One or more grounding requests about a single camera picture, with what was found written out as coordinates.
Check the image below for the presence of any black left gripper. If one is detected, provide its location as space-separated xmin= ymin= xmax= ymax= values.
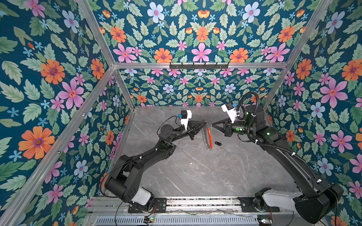
xmin=169 ymin=120 xmax=206 ymax=144

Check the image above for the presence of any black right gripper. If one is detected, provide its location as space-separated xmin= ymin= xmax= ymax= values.
xmin=212 ymin=117 xmax=255 ymax=138

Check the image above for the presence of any metal keyring holder red handle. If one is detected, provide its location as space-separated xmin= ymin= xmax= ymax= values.
xmin=202 ymin=126 xmax=213 ymax=151

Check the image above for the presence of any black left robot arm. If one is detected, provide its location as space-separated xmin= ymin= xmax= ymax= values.
xmin=104 ymin=120 xmax=207 ymax=206

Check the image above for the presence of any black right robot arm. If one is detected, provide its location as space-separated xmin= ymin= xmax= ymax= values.
xmin=212 ymin=91 xmax=343 ymax=224

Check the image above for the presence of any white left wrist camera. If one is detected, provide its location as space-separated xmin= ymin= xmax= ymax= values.
xmin=178 ymin=110 xmax=192 ymax=130

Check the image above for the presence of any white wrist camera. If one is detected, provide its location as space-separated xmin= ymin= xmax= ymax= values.
xmin=178 ymin=110 xmax=192 ymax=130
xmin=221 ymin=102 xmax=238 ymax=123

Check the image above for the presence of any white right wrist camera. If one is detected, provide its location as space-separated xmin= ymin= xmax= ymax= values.
xmin=221 ymin=102 xmax=238 ymax=123

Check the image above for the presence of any black hook rail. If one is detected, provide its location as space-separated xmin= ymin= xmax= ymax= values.
xmin=169 ymin=62 xmax=229 ymax=70

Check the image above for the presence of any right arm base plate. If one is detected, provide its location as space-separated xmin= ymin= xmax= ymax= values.
xmin=237 ymin=197 xmax=280 ymax=213

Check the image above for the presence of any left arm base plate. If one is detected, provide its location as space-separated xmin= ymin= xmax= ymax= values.
xmin=128 ymin=197 xmax=167 ymax=214

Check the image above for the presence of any aluminium mounting rail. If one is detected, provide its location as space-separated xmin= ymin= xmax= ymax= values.
xmin=89 ymin=196 xmax=297 ymax=214

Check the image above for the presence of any white vented cable duct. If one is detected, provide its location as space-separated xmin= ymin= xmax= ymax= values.
xmin=94 ymin=215 xmax=259 ymax=226

